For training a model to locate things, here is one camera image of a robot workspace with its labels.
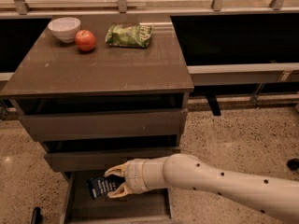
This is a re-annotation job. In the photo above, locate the dark blue rxbar wrapper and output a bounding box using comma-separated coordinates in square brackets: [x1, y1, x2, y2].
[86, 175, 124, 200]

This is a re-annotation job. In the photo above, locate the black object bottom left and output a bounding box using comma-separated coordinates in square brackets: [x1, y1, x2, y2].
[30, 207, 42, 224]

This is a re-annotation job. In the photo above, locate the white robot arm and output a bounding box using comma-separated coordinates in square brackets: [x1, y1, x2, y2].
[105, 153, 299, 224]

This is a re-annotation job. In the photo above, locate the white ceramic bowl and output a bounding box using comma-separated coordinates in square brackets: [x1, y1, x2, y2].
[48, 17, 81, 43]

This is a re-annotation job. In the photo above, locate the grey drawer cabinet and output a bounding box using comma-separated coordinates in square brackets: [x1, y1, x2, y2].
[0, 14, 195, 224]

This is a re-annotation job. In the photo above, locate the grey middle drawer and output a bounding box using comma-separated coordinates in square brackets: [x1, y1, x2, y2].
[44, 147, 180, 172]

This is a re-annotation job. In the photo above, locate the grey top drawer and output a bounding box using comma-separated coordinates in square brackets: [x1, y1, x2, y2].
[20, 108, 187, 142]

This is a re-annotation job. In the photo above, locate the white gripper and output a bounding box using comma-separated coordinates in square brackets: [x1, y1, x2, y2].
[104, 159, 150, 199]

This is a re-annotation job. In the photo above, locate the red apple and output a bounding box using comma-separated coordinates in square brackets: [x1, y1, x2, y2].
[75, 30, 96, 52]

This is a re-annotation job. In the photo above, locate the grey open bottom drawer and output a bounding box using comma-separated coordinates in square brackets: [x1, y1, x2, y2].
[59, 171, 176, 224]

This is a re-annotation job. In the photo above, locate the black object right floor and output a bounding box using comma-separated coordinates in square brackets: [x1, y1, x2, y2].
[287, 158, 299, 171]

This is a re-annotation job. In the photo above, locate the grey low bench shelf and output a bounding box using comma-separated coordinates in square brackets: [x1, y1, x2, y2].
[188, 63, 299, 116]

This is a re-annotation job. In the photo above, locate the green chip bag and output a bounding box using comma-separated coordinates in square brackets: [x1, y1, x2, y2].
[106, 24, 151, 49]

